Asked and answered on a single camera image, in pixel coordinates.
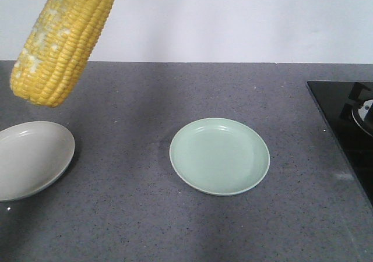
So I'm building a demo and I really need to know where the orange-yellow corn cob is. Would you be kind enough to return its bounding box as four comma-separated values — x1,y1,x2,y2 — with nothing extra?
9,0,115,108

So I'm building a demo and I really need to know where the black glass gas stove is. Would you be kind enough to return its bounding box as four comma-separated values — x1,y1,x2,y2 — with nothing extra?
307,80,372,205

